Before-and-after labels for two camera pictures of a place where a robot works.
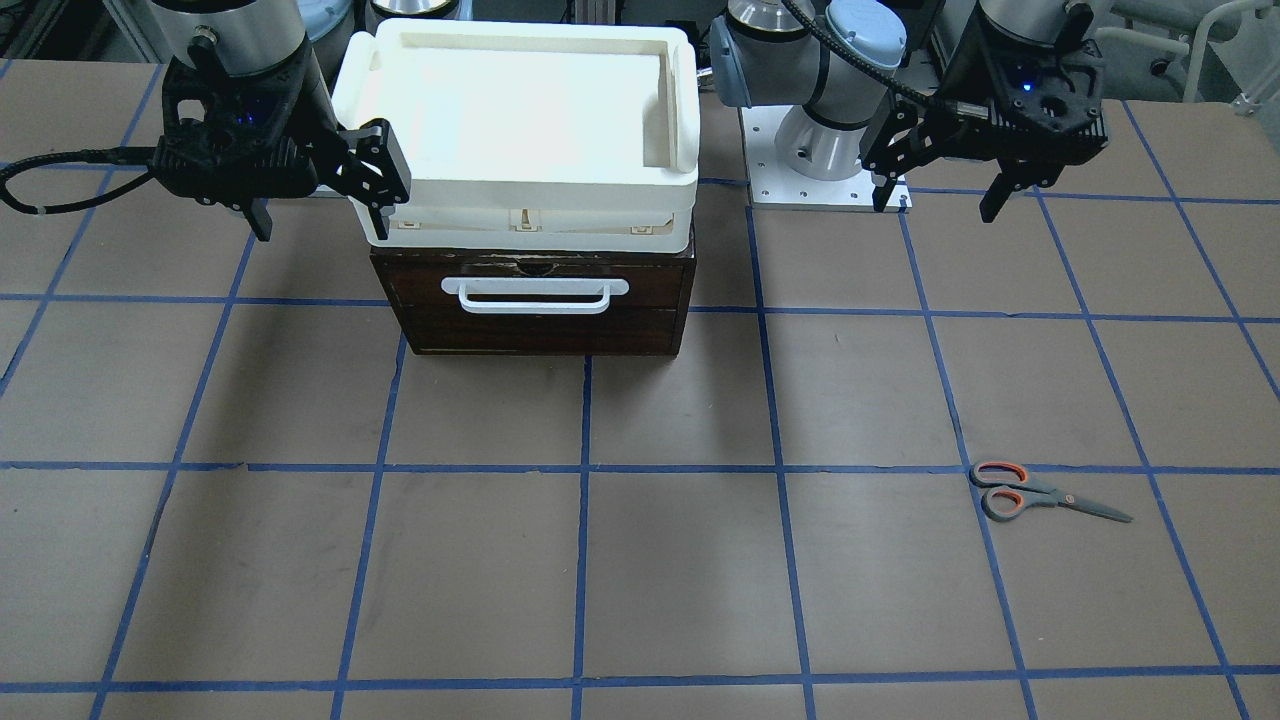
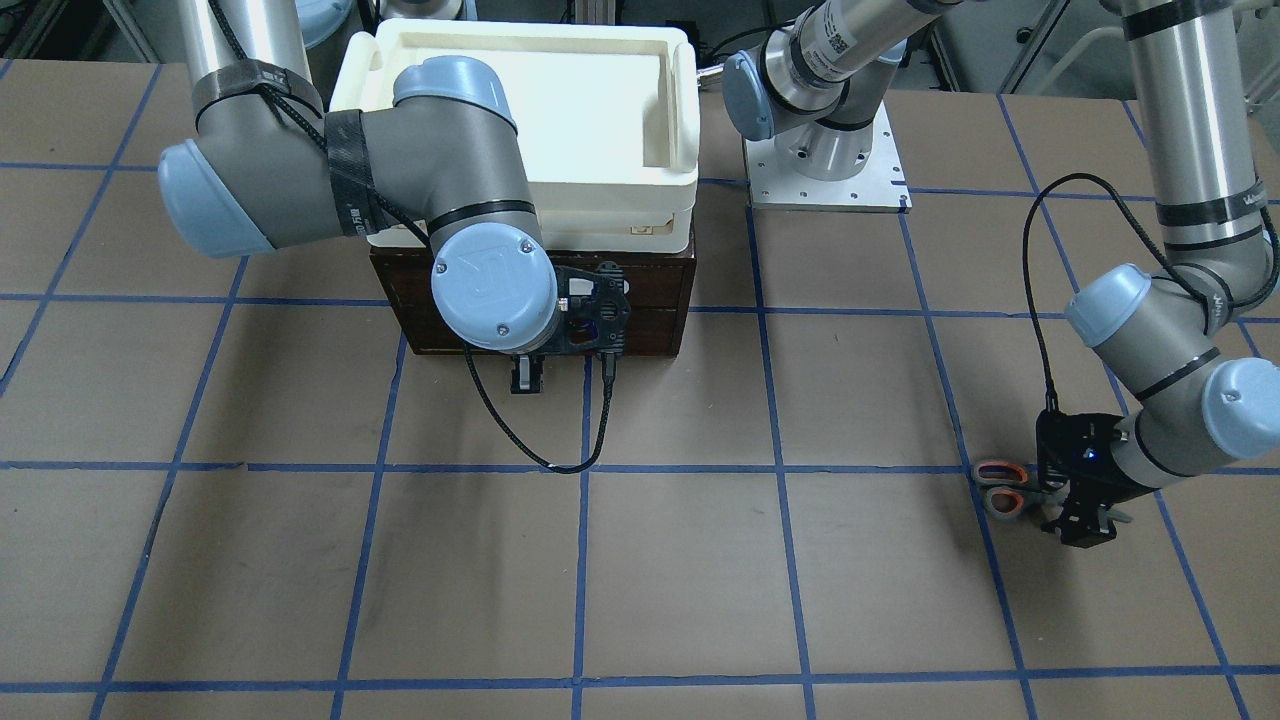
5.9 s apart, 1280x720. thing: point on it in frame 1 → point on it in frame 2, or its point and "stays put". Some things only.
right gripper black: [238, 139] → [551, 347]
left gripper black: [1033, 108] → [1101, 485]
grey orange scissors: [1008, 493] stays put
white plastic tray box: [528, 135] stays put
